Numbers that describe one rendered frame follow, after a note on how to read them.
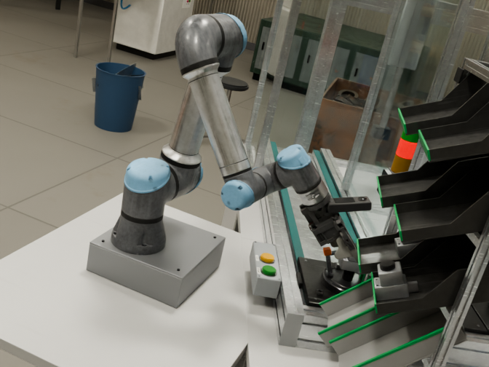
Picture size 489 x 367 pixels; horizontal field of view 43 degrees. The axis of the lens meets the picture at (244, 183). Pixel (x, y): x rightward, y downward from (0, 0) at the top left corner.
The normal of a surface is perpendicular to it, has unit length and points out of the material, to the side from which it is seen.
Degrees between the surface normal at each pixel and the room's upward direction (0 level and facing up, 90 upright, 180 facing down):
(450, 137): 25
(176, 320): 0
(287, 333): 90
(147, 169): 8
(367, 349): 45
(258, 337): 0
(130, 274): 90
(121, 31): 90
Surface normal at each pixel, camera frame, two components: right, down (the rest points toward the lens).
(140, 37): -0.36, 0.28
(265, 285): 0.04, 0.39
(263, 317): 0.21, -0.90
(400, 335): -0.54, -0.81
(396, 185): -0.22, -0.92
